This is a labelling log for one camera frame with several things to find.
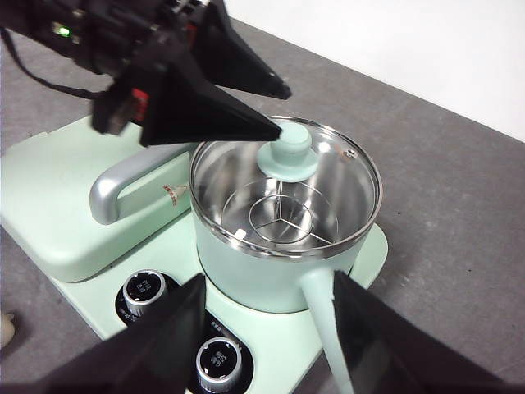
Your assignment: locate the mint green handled pot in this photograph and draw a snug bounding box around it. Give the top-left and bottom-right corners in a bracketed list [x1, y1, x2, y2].
[190, 122, 386, 394]

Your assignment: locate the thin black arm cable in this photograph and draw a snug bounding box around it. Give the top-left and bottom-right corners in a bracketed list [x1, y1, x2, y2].
[0, 28, 110, 99]

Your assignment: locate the mint green griddle lid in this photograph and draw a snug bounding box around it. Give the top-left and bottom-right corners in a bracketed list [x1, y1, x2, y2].
[0, 114, 200, 284]

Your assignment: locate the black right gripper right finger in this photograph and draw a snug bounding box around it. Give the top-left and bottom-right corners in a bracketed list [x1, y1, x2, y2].
[331, 269, 512, 394]

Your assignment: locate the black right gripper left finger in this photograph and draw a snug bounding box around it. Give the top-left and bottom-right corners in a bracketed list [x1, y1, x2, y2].
[34, 273, 207, 394]

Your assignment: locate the silver control knob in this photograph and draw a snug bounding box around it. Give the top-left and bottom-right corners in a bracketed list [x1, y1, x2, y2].
[194, 336, 244, 392]
[121, 269, 169, 318]

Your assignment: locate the steel wire steamer rack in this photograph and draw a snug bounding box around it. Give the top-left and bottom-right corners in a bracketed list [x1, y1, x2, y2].
[221, 180, 341, 250]

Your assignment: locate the glass lid with green knob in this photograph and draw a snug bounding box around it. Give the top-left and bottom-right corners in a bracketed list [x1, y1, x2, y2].
[189, 117, 385, 256]

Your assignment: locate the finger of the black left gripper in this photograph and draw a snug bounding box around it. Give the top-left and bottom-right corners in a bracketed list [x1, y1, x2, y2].
[140, 66, 285, 149]
[191, 0, 293, 100]

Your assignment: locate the mint green breakfast machine base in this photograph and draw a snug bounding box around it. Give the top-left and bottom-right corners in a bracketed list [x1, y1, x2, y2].
[48, 211, 390, 394]

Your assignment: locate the cream ridged steamed bun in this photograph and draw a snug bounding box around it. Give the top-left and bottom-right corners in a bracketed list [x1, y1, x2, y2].
[0, 310, 18, 350]

